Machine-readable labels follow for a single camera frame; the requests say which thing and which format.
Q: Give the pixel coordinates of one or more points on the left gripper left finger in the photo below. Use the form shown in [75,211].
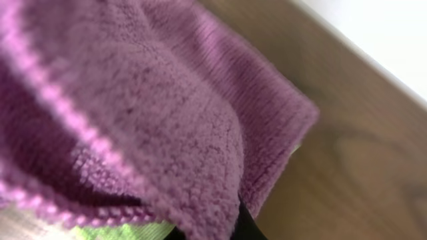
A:
[175,234]

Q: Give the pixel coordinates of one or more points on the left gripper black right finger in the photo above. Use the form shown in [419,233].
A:
[245,227]

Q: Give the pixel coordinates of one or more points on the purple cloth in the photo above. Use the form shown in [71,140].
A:
[118,112]

